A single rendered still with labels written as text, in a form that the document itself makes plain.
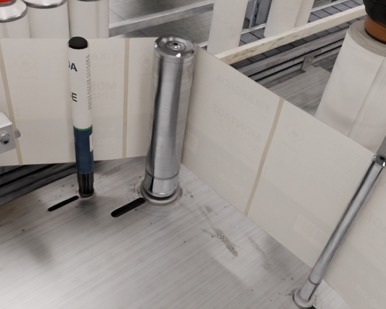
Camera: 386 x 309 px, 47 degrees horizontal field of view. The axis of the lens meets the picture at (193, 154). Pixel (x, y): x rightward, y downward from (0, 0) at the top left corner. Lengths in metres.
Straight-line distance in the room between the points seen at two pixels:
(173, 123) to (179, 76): 0.05
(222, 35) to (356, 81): 0.29
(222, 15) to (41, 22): 0.30
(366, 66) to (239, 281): 0.25
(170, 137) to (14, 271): 0.19
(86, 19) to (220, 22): 0.25
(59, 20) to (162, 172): 0.20
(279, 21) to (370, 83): 0.37
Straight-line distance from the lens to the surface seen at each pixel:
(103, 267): 0.45
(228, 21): 0.72
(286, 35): 0.82
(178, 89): 0.40
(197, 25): 0.98
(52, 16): 0.53
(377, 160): 0.32
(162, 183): 0.48
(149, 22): 0.68
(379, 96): 0.50
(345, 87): 0.50
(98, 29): 0.56
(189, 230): 0.48
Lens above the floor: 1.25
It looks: 42 degrees down
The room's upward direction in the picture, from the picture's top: 9 degrees clockwise
